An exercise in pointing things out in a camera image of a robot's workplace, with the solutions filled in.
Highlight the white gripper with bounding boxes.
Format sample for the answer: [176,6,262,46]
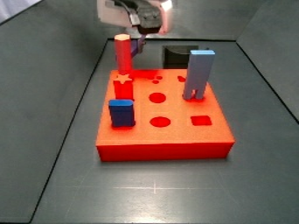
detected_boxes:
[97,0,174,35]

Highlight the purple rectangular block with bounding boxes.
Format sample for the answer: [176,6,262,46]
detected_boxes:
[131,35,145,57]

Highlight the black fixture stand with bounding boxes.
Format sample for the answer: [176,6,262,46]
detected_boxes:
[163,45,199,69]

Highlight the red shape-sorting board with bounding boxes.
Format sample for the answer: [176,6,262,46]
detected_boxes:
[96,69,235,162]

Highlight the red hexagonal tall peg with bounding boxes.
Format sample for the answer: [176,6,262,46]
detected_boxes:
[115,34,132,74]

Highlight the light blue arch peg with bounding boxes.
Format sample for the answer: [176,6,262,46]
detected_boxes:
[183,50,215,100]

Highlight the red star peg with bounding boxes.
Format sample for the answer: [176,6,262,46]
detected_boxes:
[113,74,133,100]

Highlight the dark blue short peg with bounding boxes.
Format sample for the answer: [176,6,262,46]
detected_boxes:
[108,99,136,127]

